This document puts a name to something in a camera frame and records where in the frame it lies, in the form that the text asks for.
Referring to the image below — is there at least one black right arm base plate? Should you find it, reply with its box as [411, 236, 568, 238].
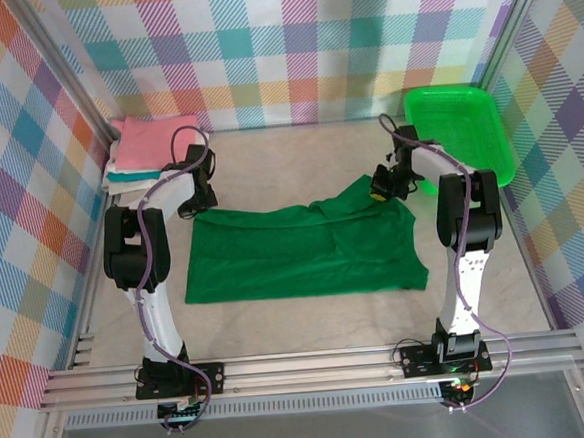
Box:
[398, 337, 493, 379]

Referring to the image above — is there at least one long aluminium frame rail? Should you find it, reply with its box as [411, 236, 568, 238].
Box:
[36, 328, 584, 411]

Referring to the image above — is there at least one slotted grey cable duct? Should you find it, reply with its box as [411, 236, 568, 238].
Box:
[64, 387, 444, 430]

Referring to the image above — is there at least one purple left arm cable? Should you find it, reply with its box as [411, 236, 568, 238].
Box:
[123, 124, 228, 436]

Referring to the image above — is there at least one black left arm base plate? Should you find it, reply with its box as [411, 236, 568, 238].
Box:
[134, 361, 227, 401]

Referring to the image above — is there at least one pink folded t-shirt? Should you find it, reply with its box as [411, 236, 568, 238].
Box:
[114, 111, 203, 173]

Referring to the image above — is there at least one cream folded t-shirt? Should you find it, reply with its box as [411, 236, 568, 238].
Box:
[102, 176, 159, 197]

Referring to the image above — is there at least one green t-shirt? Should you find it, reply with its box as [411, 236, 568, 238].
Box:
[177, 172, 431, 308]

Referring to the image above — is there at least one grey metal panel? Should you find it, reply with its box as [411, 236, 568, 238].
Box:
[50, 392, 584, 438]

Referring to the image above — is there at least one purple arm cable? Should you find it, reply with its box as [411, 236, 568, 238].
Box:
[123, 124, 228, 436]
[377, 106, 518, 416]

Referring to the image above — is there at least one teal folded t-shirt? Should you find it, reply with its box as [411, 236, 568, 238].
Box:
[106, 167, 163, 186]

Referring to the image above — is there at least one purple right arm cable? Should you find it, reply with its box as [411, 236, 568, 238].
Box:
[377, 106, 518, 416]

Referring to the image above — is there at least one green plastic basket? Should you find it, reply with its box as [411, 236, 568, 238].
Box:
[402, 80, 517, 198]

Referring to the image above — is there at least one aluminium corner post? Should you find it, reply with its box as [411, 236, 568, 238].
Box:
[471, 0, 563, 95]
[8, 0, 122, 149]

